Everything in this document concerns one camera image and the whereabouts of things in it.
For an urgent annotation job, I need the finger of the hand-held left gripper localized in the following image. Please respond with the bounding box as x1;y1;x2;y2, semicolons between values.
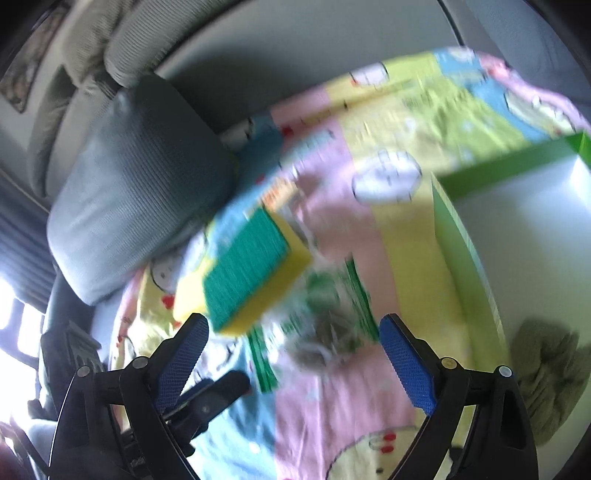
163;370;253;457

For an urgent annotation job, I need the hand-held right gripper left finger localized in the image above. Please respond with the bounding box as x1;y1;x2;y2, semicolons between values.
48;313;211;480

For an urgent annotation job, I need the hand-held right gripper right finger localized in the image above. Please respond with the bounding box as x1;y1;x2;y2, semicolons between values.
379;314;539;480

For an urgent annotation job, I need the clear plastic bag green print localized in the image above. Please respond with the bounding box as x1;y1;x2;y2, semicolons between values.
247;258;382;393

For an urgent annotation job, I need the yellow and green sponge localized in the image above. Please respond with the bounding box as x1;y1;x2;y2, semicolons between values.
203;208;314;337

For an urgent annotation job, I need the green cardboard box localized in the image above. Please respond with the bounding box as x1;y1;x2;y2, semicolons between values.
430;131;591;457

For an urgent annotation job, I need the colourful cartoon printed blanket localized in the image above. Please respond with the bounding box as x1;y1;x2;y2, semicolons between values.
108;46;587;480

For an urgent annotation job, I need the olive green cloth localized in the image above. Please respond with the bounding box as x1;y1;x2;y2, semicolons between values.
510;318;585;441

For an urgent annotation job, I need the grey ribbed cushion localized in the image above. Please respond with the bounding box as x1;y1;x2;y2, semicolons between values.
46;76;237;305

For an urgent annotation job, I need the small white orange card box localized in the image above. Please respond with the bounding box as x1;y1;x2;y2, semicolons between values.
261;178;305;217

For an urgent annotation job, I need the grey ribbed pillow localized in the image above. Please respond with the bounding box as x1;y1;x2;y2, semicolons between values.
104;0;208;88

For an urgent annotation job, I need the smooth grey cushion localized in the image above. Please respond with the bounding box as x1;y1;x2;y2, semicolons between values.
464;0;583;132

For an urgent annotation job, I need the grey sofa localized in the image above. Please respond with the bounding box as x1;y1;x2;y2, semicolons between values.
46;0;467;153

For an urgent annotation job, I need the framed wall picture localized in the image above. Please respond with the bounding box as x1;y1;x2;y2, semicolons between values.
0;4;70;114

